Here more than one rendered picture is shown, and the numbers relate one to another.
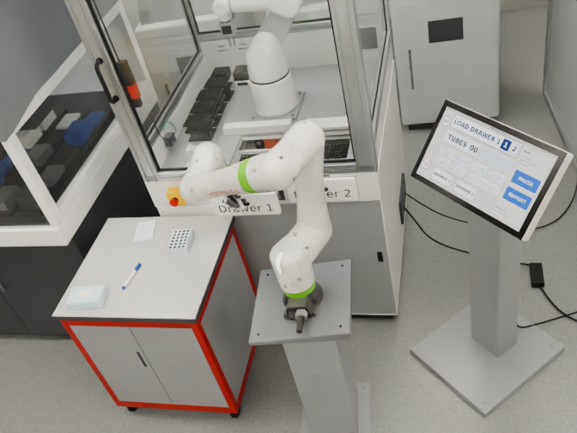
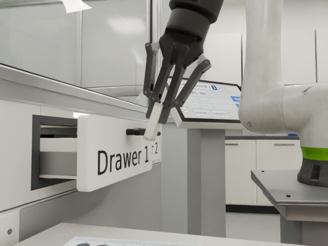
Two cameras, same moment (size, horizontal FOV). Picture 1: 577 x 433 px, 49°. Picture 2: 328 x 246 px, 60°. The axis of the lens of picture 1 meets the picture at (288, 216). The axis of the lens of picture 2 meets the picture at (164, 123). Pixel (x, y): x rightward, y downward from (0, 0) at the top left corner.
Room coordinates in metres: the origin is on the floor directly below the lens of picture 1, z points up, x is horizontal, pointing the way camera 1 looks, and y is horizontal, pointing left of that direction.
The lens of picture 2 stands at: (2.07, 0.71, 0.90)
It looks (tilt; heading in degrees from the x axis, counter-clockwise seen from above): 3 degrees up; 265
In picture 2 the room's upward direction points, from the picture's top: straight up
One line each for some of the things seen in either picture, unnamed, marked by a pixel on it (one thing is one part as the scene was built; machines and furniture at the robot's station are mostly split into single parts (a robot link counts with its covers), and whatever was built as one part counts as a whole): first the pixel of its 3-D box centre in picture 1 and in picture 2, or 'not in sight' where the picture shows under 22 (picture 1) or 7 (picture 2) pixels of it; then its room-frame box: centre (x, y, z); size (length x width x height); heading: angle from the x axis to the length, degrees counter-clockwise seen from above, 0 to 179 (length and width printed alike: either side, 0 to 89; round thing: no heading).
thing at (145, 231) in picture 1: (145, 231); not in sight; (2.23, 0.63, 0.77); 0.13 x 0.09 x 0.02; 172
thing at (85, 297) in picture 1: (87, 297); not in sight; (1.89, 0.86, 0.78); 0.15 x 0.10 x 0.04; 76
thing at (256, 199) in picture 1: (245, 204); (124, 148); (2.09, 0.16, 0.87); 0.29 x 0.02 x 0.11; 69
